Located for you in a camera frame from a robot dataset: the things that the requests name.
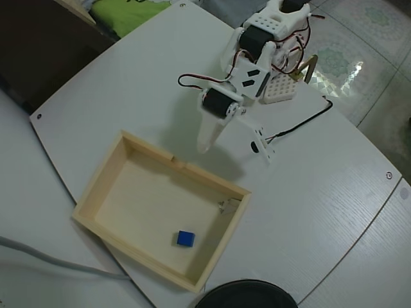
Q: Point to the green cloth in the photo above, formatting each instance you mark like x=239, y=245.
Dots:
x=128, y=16

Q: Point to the black round object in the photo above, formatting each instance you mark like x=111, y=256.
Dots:
x=247, y=295

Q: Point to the white wrist camera plate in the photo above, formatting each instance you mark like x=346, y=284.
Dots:
x=269, y=154

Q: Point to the brass table clamp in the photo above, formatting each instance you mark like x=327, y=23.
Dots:
x=312, y=65

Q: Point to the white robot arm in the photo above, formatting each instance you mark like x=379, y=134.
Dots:
x=269, y=24

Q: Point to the shallow wooden box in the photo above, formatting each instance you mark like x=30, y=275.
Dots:
x=144, y=199

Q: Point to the dark brown furniture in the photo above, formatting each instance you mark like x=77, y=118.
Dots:
x=38, y=48

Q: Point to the crumpled paper scrap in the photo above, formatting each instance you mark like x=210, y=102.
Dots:
x=226, y=206

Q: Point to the small blue cube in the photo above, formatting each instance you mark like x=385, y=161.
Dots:
x=185, y=239

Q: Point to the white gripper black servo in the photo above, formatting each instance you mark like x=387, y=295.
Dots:
x=214, y=107

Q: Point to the light wooden plank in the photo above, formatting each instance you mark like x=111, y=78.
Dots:
x=77, y=9

